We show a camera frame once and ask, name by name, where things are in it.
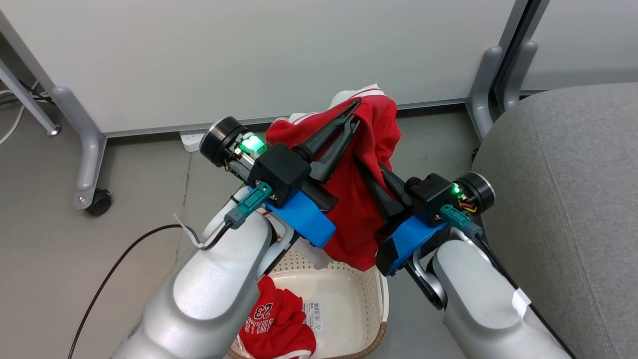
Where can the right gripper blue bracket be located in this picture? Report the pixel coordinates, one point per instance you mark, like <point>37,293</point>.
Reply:
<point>411,237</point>

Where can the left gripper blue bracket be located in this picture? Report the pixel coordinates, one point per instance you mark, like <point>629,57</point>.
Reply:
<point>304,219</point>

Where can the red garment with white stripes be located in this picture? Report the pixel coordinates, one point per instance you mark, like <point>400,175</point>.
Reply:
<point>359,219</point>

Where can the red jersey with white print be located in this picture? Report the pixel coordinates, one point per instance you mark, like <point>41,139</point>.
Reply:
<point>279,324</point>

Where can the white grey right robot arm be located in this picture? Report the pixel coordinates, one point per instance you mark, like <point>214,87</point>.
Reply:
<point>478,299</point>

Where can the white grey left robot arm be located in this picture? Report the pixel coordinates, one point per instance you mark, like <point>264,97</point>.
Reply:
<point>214,294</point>

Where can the cream perforated laundry basket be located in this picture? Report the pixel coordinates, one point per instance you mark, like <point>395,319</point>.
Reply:
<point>344,294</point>

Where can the grey fabric sofa seat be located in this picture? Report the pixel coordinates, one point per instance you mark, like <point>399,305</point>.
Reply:
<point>573,199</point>

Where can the large white partition board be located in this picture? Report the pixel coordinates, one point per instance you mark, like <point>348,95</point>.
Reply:
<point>249,55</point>

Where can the white power strip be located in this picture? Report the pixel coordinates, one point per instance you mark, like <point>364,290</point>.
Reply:
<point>192,140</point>

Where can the white barcode sticker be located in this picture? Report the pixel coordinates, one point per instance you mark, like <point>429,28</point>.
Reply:
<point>313,315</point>

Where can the black caster wheel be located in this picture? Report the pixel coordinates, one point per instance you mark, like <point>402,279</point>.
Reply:
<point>99,203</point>

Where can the grey partition leg with caster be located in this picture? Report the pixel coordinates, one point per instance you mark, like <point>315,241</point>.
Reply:
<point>87,144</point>

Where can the white partition panel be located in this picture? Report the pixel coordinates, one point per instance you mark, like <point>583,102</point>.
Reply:
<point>583,40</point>

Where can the grey slanted table leg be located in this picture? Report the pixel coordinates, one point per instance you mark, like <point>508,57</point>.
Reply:
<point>27,99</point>

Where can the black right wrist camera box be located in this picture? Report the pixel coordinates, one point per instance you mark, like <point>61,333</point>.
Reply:
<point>432,197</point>

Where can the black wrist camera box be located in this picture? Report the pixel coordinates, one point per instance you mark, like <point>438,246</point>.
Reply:
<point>279,172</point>
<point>432,197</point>

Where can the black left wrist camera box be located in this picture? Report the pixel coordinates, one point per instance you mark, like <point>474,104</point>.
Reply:
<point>279,172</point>

